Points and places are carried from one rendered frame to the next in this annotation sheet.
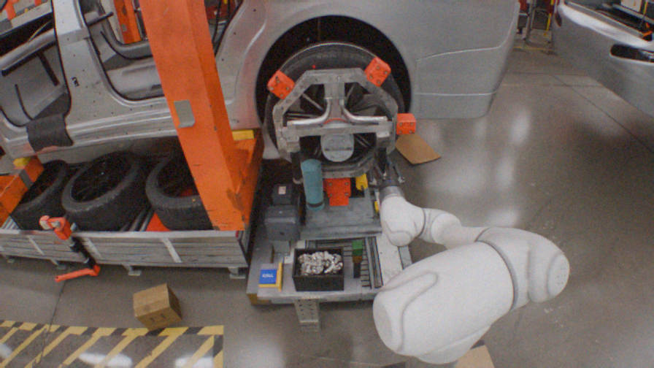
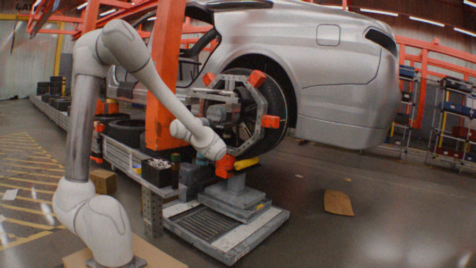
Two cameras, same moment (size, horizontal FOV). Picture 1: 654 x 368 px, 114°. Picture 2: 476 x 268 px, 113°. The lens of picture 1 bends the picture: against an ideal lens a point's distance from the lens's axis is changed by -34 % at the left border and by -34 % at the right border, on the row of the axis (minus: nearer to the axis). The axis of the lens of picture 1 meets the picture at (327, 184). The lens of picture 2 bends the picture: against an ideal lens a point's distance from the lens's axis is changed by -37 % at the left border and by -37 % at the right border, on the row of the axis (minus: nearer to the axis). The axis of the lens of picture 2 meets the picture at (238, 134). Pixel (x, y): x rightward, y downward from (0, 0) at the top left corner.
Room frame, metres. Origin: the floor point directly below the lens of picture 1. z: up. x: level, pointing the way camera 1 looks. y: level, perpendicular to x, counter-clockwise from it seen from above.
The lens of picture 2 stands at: (-0.14, -1.06, 1.05)
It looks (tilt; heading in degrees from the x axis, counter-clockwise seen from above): 11 degrees down; 33
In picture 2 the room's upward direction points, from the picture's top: 6 degrees clockwise
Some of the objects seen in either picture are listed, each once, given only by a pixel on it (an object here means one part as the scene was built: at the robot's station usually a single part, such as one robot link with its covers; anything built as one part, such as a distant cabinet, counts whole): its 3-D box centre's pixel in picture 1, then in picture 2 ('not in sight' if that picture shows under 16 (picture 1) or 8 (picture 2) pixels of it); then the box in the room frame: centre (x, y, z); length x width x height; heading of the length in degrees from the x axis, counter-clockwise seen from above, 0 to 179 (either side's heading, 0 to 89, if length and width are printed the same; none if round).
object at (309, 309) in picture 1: (307, 305); (152, 209); (0.75, 0.13, 0.21); 0.10 x 0.10 x 0.42; 89
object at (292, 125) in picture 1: (310, 105); (210, 85); (1.14, 0.04, 1.03); 0.19 x 0.18 x 0.11; 179
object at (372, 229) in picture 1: (339, 212); (234, 201); (1.43, -0.06, 0.13); 0.50 x 0.36 x 0.10; 89
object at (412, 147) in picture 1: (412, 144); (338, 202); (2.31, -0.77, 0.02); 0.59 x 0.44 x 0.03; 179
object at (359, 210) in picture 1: (337, 190); (236, 179); (1.43, -0.06, 0.32); 0.40 x 0.30 x 0.28; 89
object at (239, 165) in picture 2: (359, 171); (246, 162); (1.36, -0.18, 0.51); 0.29 x 0.06 x 0.06; 179
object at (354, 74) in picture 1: (336, 127); (230, 114); (1.26, -0.06, 0.85); 0.54 x 0.07 x 0.54; 89
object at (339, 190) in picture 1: (338, 183); (228, 163); (1.30, -0.06, 0.48); 0.16 x 0.12 x 0.17; 179
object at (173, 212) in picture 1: (199, 184); (171, 146); (1.50, 0.80, 0.39); 0.66 x 0.66 x 0.24
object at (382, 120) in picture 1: (360, 102); (233, 88); (1.14, -0.15, 1.03); 0.19 x 0.18 x 0.11; 179
